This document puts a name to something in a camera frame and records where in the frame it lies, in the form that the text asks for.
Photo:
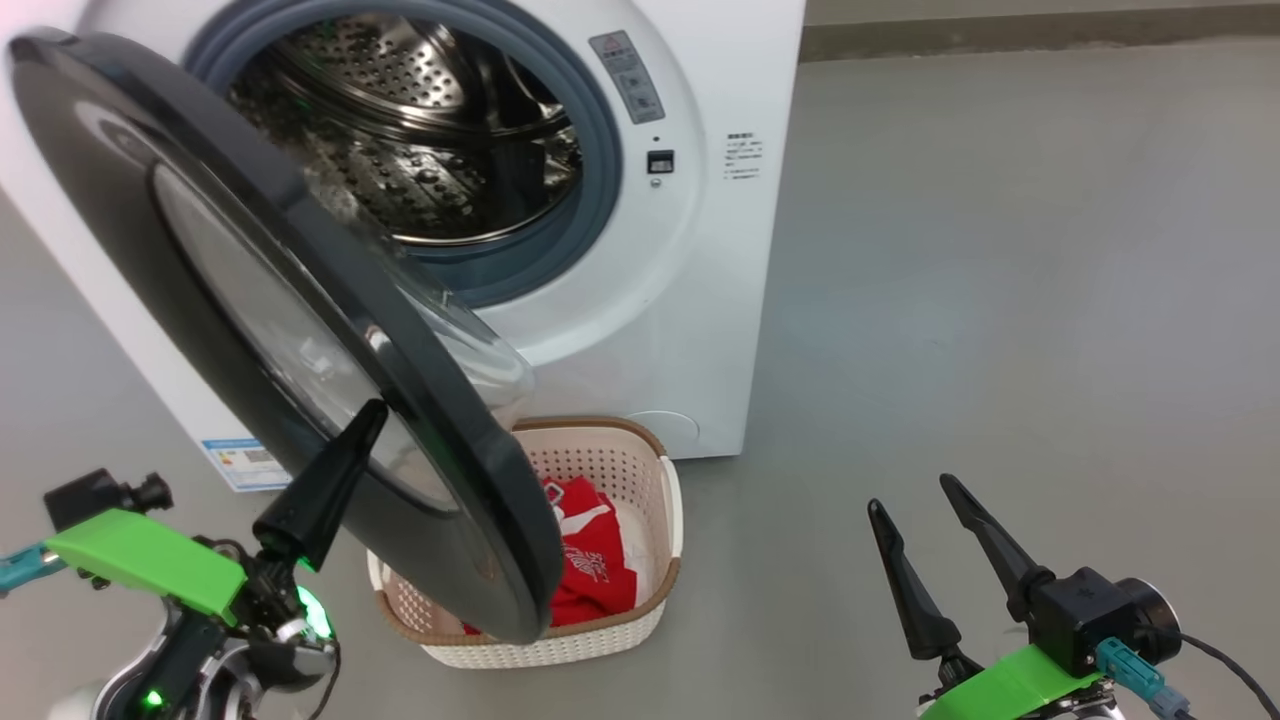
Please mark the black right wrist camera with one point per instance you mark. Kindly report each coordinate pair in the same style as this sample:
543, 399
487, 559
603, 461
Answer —
1090, 615

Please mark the grey warning sticker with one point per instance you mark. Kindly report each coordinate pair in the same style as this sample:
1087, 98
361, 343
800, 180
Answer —
628, 78

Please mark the red garment with white print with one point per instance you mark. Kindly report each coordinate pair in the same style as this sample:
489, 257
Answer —
590, 570

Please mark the dark round washing machine door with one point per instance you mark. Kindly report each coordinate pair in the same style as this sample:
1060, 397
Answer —
90, 200

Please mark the cream perforated laundry basket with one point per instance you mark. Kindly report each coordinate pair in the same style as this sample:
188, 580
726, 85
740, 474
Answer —
640, 500

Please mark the white washing machine body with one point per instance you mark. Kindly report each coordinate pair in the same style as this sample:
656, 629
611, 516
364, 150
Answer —
700, 300

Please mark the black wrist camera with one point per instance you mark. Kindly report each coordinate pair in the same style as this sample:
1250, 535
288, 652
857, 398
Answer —
1090, 615
85, 495

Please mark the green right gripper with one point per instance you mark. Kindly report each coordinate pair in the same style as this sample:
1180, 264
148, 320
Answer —
1010, 690

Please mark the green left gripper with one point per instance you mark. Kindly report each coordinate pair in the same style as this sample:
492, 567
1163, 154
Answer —
150, 560

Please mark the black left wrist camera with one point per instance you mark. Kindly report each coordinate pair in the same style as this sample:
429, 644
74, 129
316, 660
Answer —
85, 495

